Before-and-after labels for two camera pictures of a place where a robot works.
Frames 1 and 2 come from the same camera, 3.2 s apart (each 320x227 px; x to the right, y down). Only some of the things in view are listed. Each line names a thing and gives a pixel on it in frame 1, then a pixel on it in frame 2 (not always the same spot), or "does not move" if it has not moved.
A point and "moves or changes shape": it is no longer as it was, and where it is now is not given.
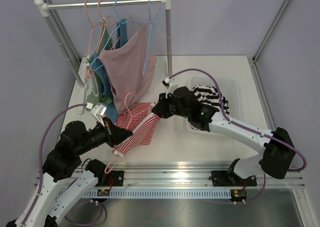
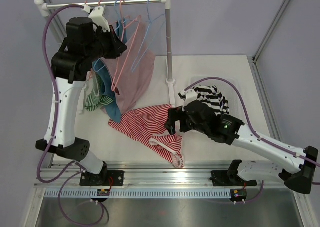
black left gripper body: x=99 y=136 → x=105 y=44
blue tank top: x=102 y=75 does not move
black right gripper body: x=174 y=109 → x=195 y=127
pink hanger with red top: x=141 y=119 → x=128 y=32
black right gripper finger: x=162 y=108 → x=176 y=114
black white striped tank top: x=210 y=95 does not move
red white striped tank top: x=140 y=120 moves or changes shape
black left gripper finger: x=117 y=136 → x=119 y=46
